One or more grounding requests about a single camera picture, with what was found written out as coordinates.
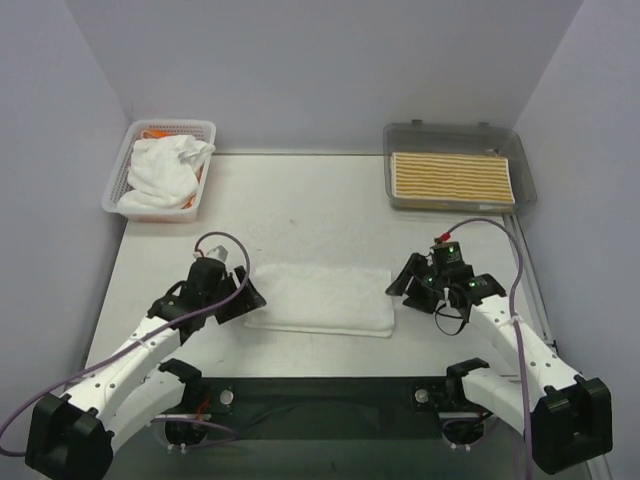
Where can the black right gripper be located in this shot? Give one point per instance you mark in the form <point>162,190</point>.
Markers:
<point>417,288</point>

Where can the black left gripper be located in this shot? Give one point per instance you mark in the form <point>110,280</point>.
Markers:
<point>236,298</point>

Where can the white terry towel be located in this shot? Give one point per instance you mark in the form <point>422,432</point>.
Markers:
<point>326,300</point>

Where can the white towels pile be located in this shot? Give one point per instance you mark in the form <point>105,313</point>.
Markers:
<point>165,174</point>

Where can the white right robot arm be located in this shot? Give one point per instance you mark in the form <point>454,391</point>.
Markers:
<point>564,418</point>

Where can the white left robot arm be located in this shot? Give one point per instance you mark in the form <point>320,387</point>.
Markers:
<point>75,435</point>

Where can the yellow striped folded towel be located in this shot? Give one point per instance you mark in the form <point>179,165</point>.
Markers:
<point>452,177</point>

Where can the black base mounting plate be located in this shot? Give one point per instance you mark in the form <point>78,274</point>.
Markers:
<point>217,410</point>

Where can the white plastic mesh basket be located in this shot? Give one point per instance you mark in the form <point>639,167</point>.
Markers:
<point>117,184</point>

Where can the orange cloth in basket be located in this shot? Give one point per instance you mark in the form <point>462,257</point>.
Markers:
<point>154,134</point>

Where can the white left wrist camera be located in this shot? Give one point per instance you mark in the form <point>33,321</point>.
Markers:
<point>219,253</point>

